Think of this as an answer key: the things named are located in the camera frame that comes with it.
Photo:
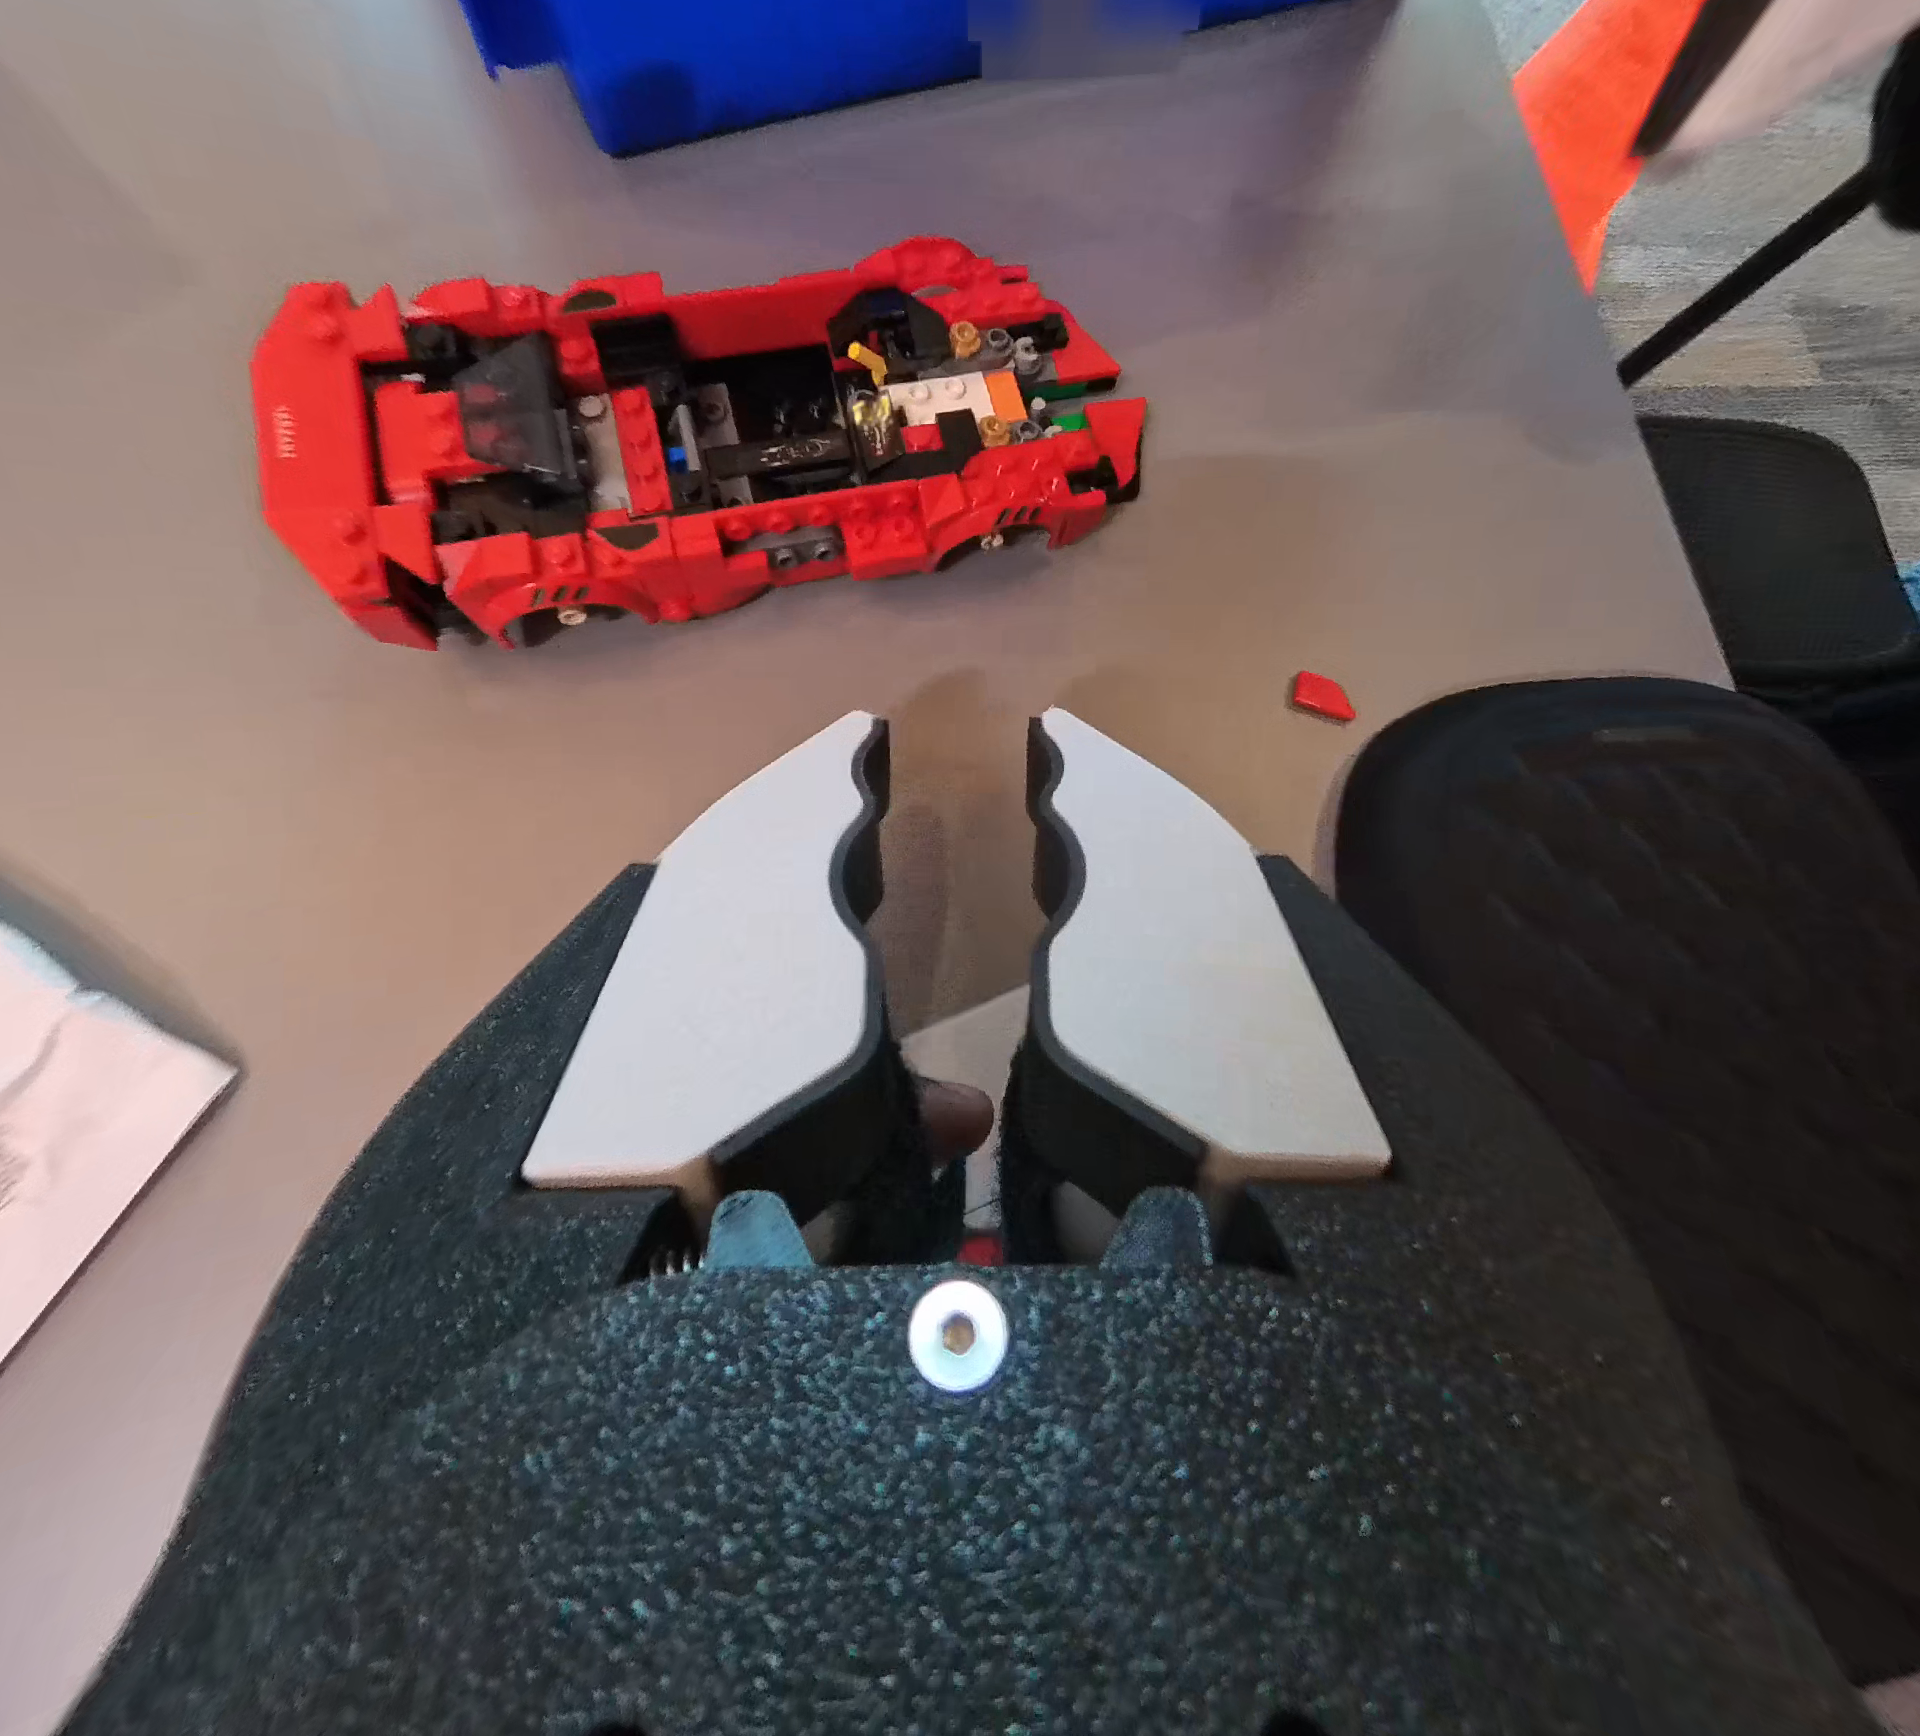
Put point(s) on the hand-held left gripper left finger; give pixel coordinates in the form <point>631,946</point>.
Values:
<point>720,986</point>

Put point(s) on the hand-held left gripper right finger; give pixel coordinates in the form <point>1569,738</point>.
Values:
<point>1200,1000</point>

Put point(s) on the person's left hand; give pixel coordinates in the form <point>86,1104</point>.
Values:
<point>956,1114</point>

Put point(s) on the small red brick piece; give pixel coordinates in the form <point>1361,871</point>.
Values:
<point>1322,697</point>

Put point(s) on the black padded armrest cushion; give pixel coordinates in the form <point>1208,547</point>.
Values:
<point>1651,1016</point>

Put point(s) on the white instruction sheet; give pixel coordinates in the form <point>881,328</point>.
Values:
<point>91,1137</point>

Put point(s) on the red toy brick car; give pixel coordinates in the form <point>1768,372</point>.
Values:
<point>314,417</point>

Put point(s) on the black mesh office chair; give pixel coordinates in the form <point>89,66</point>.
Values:
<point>1771,551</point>

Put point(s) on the black metal pole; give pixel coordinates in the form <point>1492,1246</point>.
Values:
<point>1748,275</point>

